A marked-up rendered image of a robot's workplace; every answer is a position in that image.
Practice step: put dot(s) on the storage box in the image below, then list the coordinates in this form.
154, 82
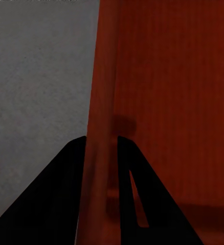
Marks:
158, 80

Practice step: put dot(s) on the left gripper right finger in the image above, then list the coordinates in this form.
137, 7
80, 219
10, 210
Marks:
167, 223

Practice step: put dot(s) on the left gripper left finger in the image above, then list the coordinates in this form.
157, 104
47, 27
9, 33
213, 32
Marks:
47, 212

